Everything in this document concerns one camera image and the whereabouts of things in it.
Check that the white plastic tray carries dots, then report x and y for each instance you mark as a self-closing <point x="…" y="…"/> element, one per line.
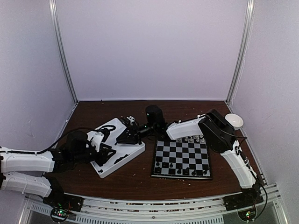
<point x="124" y="152"/>

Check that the white ceramic bowl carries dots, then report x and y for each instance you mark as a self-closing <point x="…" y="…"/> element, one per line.
<point x="235" y="120"/>

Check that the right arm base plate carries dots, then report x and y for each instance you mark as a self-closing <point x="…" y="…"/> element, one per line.
<point x="240" y="201"/>

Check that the aluminium corner post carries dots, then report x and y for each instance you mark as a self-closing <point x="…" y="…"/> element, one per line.
<point x="62" y="55"/>
<point x="247" y="27"/>

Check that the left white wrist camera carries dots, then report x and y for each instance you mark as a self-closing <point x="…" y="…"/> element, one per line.
<point x="96" y="139"/>

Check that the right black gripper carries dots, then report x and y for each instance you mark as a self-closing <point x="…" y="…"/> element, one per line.
<point x="134" y="134"/>

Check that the black chess piece king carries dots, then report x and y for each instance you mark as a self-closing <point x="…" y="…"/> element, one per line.
<point x="186" y="171"/>

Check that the black white chess board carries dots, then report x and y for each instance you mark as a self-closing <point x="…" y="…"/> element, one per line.
<point x="182" y="155"/>

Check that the right aluminium corner post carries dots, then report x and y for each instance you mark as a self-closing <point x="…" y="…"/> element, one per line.
<point x="247" y="27"/>

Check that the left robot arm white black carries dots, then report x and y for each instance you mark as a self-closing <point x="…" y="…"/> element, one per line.
<point x="14" y="164"/>

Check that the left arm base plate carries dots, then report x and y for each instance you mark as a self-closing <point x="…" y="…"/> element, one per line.
<point x="64" y="201"/>

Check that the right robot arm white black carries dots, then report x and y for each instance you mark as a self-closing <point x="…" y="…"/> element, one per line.
<point x="218" y="132"/>

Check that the white chess pieces row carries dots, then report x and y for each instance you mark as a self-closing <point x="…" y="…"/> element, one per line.
<point x="192" y="139"/>

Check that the black rook board corner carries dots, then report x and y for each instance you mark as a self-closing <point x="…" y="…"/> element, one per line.
<point x="157" y="170"/>

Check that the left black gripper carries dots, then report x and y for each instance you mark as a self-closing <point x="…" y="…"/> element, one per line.
<point x="103" y="154"/>

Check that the left aluminium corner post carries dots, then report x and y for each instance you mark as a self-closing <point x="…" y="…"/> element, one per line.
<point x="62" y="55"/>

